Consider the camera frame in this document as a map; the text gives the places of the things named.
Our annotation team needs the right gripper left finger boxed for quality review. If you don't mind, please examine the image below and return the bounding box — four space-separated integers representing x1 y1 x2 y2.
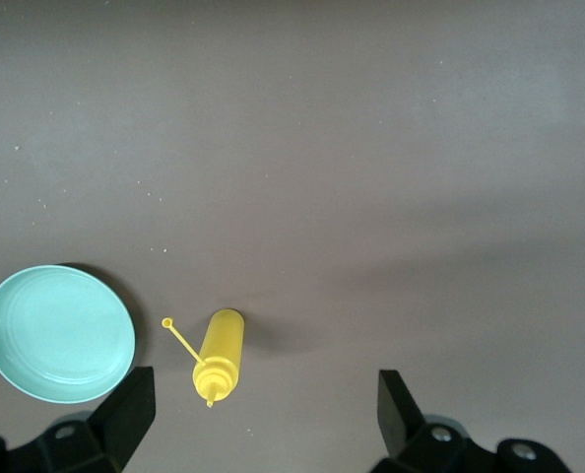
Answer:
4 365 157 473

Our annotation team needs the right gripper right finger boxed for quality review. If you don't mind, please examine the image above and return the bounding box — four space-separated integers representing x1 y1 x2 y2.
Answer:
373 369 572 473

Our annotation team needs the yellow mustard squeeze bottle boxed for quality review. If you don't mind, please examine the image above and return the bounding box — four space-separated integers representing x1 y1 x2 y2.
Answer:
161 307 246 409

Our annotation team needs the mint green plate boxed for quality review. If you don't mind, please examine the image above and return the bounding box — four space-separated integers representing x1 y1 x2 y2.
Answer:
0 264 138 406

